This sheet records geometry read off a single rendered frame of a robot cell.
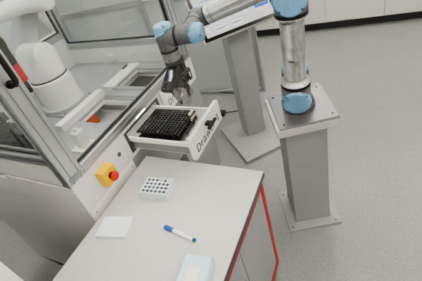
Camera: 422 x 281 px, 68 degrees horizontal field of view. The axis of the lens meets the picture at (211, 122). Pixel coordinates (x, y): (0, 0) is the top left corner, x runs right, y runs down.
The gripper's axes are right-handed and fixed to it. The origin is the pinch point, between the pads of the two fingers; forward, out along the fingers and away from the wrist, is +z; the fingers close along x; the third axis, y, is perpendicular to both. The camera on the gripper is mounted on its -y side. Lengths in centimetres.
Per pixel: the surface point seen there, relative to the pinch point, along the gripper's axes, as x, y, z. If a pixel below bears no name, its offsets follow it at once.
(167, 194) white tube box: -4.2, -35.5, 18.8
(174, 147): -0.5, -17.4, 10.4
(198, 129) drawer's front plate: -10.8, -11.0, 5.2
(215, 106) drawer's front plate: -10.8, 6.9, 6.7
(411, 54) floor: -107, 223, 97
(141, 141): 16.5, -17.2, 9.5
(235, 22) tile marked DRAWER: 4, 82, -3
